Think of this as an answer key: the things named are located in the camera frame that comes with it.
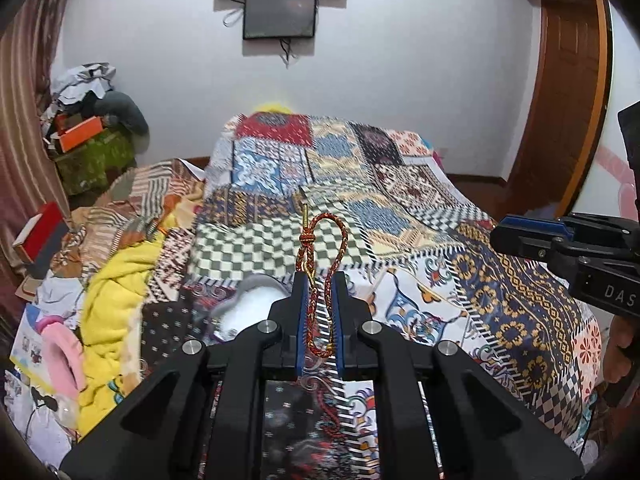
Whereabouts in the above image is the red gold braided bracelet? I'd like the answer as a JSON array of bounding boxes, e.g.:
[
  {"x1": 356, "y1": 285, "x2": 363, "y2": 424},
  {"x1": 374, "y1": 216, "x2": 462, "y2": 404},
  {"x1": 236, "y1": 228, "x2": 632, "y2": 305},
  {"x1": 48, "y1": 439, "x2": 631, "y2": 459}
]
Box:
[{"x1": 295, "y1": 202, "x2": 350, "y2": 360}]

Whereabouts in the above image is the right hand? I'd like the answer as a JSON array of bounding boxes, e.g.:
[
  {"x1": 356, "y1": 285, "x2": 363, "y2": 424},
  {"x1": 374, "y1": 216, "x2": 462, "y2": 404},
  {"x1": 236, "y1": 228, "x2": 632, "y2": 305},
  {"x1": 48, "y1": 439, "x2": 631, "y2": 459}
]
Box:
[{"x1": 603, "y1": 315, "x2": 639, "y2": 384}]

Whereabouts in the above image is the pink cloth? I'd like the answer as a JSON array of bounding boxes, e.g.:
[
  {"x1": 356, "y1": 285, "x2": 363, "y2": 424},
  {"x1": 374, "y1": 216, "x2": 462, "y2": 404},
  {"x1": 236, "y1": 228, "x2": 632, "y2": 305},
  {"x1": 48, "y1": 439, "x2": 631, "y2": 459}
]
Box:
[{"x1": 37, "y1": 316, "x2": 86, "y2": 400}]

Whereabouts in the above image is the wooden door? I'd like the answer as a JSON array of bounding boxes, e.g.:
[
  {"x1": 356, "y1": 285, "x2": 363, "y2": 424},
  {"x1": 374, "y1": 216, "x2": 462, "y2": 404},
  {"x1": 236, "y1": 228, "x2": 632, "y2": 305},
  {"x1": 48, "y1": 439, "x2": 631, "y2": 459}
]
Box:
[{"x1": 501, "y1": 0, "x2": 613, "y2": 217}]

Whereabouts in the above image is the yellow blanket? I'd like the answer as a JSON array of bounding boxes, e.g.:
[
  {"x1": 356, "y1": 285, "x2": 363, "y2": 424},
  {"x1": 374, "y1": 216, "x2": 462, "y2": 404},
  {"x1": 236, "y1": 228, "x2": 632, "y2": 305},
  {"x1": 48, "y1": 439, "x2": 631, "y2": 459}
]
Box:
[{"x1": 77, "y1": 234, "x2": 165, "y2": 438}]

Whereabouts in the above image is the purple heart-shaped tin box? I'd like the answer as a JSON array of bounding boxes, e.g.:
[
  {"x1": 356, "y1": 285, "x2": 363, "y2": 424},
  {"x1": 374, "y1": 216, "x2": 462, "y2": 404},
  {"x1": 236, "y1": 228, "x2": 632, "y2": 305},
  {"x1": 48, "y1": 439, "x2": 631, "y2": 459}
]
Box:
[{"x1": 204, "y1": 274, "x2": 288, "y2": 344}]

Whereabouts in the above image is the red flat box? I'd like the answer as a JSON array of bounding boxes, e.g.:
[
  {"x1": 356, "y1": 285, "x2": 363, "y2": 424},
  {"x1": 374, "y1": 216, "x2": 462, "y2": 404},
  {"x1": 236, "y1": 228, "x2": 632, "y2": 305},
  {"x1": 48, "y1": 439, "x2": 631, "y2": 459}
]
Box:
[{"x1": 12, "y1": 202, "x2": 63, "y2": 263}]

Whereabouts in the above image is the patchwork patterned bedspread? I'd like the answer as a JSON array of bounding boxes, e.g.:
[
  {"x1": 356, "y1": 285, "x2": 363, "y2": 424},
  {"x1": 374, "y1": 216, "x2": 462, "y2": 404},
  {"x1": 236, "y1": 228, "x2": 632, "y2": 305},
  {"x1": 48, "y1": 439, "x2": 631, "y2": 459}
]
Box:
[{"x1": 126, "y1": 113, "x2": 601, "y2": 457}]

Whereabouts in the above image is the brown striped blanket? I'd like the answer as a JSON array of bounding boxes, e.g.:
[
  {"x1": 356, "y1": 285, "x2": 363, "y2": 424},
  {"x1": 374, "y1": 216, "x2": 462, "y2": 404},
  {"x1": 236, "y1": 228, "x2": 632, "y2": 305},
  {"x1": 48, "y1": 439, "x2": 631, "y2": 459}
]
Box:
[{"x1": 50, "y1": 159, "x2": 204, "y2": 283}]

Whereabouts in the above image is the striped brown curtain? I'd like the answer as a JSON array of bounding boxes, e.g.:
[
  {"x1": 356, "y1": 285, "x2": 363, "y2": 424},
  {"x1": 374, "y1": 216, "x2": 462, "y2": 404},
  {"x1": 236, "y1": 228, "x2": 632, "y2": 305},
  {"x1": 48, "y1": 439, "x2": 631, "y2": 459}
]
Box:
[{"x1": 1, "y1": 0, "x2": 68, "y2": 316}]

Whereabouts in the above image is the orange box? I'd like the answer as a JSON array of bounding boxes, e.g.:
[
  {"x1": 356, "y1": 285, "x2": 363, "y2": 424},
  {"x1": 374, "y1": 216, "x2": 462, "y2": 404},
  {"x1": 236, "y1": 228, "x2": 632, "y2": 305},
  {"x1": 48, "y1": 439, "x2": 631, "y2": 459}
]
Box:
[{"x1": 58, "y1": 116, "x2": 103, "y2": 153}]

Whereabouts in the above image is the dark grey pillow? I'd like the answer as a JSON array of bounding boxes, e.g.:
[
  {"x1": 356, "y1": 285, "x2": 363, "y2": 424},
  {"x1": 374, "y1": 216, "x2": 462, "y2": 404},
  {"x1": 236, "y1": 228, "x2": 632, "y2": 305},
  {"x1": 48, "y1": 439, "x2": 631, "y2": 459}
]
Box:
[{"x1": 93, "y1": 90, "x2": 149, "y2": 136}]

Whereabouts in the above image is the wall mounted black monitor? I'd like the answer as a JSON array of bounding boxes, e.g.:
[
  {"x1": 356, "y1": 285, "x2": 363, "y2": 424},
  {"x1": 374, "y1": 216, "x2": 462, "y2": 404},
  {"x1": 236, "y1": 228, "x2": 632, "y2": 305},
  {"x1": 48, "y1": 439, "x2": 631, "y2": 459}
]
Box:
[{"x1": 243, "y1": 0, "x2": 318, "y2": 40}]

